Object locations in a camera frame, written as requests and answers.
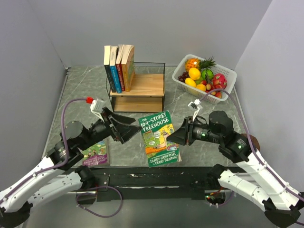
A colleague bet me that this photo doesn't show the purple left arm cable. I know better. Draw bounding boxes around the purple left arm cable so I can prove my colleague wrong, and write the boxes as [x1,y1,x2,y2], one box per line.
[0,97,124,219]

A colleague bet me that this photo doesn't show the green 104-storey treehouse book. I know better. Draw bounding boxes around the green 104-storey treehouse book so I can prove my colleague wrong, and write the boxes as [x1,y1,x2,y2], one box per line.
[138,111,181,168]

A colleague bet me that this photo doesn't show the brown round object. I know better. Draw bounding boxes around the brown round object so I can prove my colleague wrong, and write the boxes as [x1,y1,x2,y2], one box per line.
[250,135,260,150]

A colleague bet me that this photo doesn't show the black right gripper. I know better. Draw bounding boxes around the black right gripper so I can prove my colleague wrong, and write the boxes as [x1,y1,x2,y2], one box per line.
[166,115,222,145]

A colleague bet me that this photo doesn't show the blue comic cover book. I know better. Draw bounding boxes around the blue comic cover book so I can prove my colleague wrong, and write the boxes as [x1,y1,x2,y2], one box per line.
[109,46,122,94]

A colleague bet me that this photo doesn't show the red 13-storey treehouse book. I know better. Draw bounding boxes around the red 13-storey treehouse book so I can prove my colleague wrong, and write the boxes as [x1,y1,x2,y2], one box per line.
[115,44,125,91]

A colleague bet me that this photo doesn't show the yellow lemon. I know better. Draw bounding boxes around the yellow lemon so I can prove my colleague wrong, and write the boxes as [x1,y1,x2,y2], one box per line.
[185,77,197,88]

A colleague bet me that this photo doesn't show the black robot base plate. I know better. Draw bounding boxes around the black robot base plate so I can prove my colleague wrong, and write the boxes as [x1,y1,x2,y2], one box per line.
[80,167,230,205]

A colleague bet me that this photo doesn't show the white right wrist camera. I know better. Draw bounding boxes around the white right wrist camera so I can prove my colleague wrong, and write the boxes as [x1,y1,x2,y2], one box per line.
[188,99,202,121]

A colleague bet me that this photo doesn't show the orange 39-storey treehouse book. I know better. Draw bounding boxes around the orange 39-storey treehouse book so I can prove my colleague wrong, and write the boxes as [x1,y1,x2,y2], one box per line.
[121,45,135,92]

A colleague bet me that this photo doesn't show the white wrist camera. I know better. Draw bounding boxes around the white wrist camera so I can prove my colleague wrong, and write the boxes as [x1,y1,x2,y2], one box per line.
[86,97,105,121]
[188,99,202,121]

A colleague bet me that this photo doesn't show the pink dragon fruit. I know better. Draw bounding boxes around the pink dragon fruit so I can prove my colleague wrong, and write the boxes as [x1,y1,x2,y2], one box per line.
[212,73,227,89]

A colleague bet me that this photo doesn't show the white plastic fruit basket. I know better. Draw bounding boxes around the white plastic fruit basket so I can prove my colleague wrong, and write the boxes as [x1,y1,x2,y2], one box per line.
[172,54,237,97]

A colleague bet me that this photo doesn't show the orange spiky fruit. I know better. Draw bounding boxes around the orange spiky fruit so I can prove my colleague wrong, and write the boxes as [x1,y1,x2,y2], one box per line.
[185,58,200,72]

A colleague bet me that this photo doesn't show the wooden two-tier metal shelf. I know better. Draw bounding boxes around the wooden two-tier metal shelf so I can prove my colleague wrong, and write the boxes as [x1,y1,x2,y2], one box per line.
[106,62,166,113]

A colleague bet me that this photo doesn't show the orange round fruit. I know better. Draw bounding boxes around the orange round fruit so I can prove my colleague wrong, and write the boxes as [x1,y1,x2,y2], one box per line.
[188,67,201,81]

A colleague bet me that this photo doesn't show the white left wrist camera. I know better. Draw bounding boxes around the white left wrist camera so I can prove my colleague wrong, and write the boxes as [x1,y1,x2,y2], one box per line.
[86,97,105,121]

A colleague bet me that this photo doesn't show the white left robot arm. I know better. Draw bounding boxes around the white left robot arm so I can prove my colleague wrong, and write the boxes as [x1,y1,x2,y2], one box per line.
[0,107,141,228]

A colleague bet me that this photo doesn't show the purple 117-storey treehouse book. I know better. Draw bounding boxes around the purple 117-storey treehouse book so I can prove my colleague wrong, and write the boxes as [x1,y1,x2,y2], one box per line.
[82,140,110,167]

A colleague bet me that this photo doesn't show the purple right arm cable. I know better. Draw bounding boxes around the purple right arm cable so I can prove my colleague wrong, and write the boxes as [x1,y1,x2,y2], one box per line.
[199,89,304,226]

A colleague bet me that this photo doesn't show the green apple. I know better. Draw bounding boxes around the green apple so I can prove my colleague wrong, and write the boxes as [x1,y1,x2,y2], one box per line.
[201,69,214,80]

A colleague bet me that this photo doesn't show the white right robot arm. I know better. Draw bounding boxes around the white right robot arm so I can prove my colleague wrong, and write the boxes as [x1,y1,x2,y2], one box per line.
[168,111,304,228]

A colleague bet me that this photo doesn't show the dark grey cover book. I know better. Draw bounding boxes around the dark grey cover book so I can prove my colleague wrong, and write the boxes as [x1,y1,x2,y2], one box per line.
[104,46,116,92]

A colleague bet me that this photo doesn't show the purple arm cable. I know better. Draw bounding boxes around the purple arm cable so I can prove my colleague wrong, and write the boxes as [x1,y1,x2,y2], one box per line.
[0,97,124,219]
[199,89,304,226]

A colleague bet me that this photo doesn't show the dark purple grapes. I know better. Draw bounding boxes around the dark purple grapes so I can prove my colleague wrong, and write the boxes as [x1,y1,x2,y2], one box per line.
[178,72,189,83]

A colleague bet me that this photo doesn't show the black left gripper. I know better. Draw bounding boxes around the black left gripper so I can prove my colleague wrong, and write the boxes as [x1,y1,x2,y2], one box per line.
[79,107,143,151]

